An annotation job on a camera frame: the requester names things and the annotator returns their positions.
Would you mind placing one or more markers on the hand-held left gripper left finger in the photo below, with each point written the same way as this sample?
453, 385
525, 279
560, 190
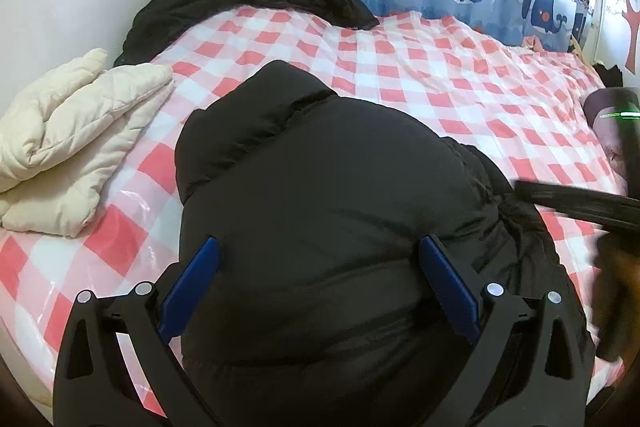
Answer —
192, 287

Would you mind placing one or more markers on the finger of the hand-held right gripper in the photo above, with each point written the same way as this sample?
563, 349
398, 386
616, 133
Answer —
575, 202

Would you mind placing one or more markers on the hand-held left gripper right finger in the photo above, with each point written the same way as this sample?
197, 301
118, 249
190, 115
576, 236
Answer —
450, 289

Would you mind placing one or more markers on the black hooded puffer jacket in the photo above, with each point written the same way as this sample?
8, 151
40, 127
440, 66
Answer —
325, 182

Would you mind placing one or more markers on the person's right forearm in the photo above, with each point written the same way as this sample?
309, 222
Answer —
617, 302

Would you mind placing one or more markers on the purple folded blanket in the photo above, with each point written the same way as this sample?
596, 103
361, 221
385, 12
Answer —
592, 107

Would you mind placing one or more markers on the dark garment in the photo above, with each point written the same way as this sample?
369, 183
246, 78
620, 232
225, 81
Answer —
609, 76

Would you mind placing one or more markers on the red white checkered bed sheet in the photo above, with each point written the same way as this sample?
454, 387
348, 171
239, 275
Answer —
425, 72

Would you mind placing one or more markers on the cream folded quilt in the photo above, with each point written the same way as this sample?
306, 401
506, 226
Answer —
65, 132

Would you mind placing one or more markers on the light wooden frame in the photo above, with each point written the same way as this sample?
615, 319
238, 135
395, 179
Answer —
577, 44

